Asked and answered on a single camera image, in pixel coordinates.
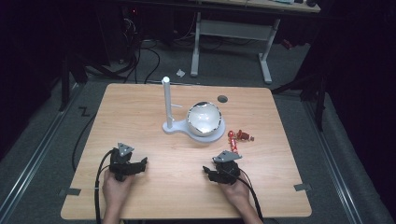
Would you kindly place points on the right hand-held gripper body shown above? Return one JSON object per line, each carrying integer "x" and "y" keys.
{"x": 229, "y": 168}

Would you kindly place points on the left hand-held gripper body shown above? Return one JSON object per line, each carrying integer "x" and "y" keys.
{"x": 120, "y": 163}

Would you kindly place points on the person's right hand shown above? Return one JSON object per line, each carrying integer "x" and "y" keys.
{"x": 237, "y": 193}

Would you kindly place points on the person's left hand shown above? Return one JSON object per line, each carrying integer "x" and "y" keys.
{"x": 115, "y": 191}

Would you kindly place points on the long red candy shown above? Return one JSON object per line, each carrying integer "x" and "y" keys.
{"x": 233, "y": 143}

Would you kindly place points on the crumpled red candy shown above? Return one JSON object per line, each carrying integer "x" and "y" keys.
{"x": 243, "y": 135}

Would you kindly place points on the white stand with pole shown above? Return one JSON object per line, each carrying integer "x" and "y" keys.
{"x": 169, "y": 123}

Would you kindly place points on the grey tape strip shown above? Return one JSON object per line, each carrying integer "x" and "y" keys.
{"x": 71, "y": 192}
{"x": 302, "y": 187}

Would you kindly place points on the grey round table grommet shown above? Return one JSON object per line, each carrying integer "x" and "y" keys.
{"x": 222, "y": 99}

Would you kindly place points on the white paper scrap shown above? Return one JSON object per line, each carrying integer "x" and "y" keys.
{"x": 180, "y": 73}

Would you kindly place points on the black metal stand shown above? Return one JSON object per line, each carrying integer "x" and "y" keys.
{"x": 73, "y": 74}
{"x": 311, "y": 84}

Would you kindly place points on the white-framed wooden desk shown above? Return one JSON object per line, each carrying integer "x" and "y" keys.
{"x": 233, "y": 29}

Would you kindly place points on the metal floor rail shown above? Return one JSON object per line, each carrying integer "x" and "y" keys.
{"x": 34, "y": 155}
{"x": 331, "y": 161}

